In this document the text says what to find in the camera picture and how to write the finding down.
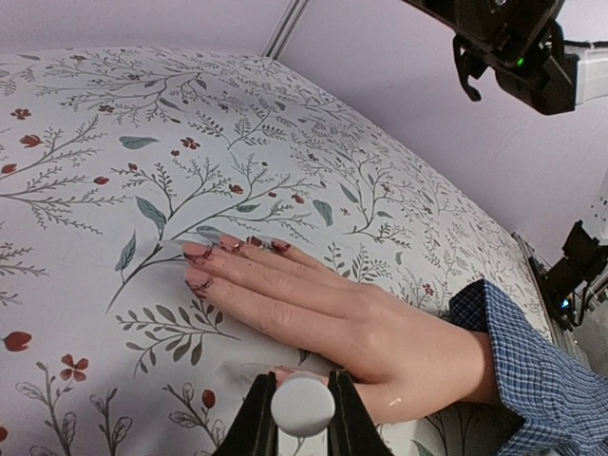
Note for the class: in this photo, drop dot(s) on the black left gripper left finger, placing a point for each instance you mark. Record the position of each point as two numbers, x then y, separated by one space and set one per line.
254 431

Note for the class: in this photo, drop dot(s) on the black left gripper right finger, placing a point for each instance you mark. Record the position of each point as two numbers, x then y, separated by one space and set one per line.
351 431

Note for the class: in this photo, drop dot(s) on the blue checkered sleeve forearm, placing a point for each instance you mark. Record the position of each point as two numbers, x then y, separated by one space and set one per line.
561 405

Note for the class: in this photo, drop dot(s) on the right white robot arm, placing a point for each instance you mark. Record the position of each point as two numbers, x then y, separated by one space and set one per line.
523 43

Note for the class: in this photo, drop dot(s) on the person's bare hand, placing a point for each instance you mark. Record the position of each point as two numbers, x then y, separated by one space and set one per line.
408 364

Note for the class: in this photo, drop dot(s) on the floral patterned table mat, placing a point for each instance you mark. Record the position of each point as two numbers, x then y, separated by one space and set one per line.
111 158

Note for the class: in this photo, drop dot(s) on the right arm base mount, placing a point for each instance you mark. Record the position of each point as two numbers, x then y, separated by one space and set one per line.
565 287

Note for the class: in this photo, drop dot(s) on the right aluminium frame post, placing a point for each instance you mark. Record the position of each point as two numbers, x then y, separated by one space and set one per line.
285 28

